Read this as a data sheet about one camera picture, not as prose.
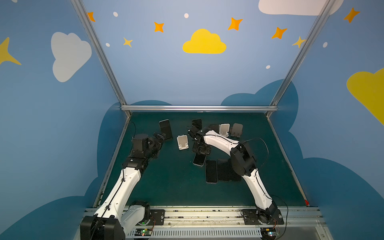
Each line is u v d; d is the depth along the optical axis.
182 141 0.97
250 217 0.74
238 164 0.57
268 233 0.71
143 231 0.71
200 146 0.81
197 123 1.11
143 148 0.61
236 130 1.07
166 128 0.99
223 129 1.04
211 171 0.92
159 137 0.73
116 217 0.40
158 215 0.75
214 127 1.03
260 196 0.63
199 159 0.96
